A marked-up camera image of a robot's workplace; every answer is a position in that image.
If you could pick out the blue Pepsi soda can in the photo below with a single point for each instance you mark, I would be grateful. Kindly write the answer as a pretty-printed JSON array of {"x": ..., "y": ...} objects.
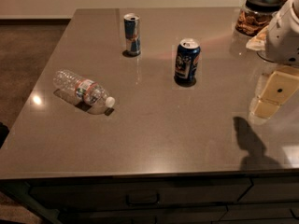
[{"x": 187, "y": 59}]

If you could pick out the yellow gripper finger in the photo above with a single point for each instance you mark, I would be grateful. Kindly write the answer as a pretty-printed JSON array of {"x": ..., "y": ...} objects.
[{"x": 274, "y": 90}]

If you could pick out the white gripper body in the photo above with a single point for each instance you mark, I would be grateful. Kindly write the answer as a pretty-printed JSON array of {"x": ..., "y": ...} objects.
[{"x": 284, "y": 36}]

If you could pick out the grey cabinet with drawers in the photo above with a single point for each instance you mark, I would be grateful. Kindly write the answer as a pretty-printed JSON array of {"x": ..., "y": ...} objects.
[{"x": 170, "y": 200}]

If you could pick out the silver blue energy drink can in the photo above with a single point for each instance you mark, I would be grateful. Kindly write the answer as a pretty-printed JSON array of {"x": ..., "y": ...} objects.
[{"x": 132, "y": 34}]

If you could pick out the glass jar with black lid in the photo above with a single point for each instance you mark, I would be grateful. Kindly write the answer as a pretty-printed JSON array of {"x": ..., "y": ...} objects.
[{"x": 255, "y": 15}]

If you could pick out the clear plastic water bottle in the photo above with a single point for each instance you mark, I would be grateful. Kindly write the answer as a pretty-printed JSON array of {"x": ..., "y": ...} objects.
[{"x": 82, "y": 92}]

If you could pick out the clear glass container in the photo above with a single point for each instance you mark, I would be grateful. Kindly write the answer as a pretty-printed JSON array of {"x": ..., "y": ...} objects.
[{"x": 262, "y": 43}]

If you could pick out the black drawer handle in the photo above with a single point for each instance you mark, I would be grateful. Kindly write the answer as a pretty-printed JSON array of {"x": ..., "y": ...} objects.
[{"x": 137, "y": 200}]

